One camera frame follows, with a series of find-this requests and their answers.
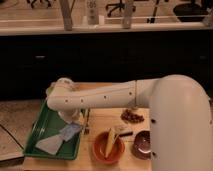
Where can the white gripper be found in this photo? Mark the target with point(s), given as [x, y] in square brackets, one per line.
[69, 118]

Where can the blue sponge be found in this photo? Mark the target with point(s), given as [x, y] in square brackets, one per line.
[69, 131]

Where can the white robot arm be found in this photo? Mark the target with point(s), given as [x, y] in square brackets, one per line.
[181, 121]

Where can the green plastic tray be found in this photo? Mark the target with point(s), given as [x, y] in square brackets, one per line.
[47, 124]

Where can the white cloth in tray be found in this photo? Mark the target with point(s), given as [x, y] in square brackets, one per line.
[50, 145]

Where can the thin brown stick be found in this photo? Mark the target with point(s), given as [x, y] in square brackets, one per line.
[87, 129]

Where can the yellow-green cup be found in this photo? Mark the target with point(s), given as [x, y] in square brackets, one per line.
[48, 91]

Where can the orange bowl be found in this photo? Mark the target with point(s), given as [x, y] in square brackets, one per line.
[99, 146]

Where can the yellow banana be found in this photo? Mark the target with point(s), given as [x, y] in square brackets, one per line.
[112, 137]

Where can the pile of brown nuts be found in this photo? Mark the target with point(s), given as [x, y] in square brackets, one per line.
[131, 117]

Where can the black marker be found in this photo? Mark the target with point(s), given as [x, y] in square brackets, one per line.
[126, 134]

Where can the dark cabinet counter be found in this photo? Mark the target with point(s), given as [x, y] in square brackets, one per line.
[32, 58]

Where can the dark purple bowl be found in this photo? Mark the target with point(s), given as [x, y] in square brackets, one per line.
[141, 146]

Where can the black office chair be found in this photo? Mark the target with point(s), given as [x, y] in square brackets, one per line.
[111, 7]

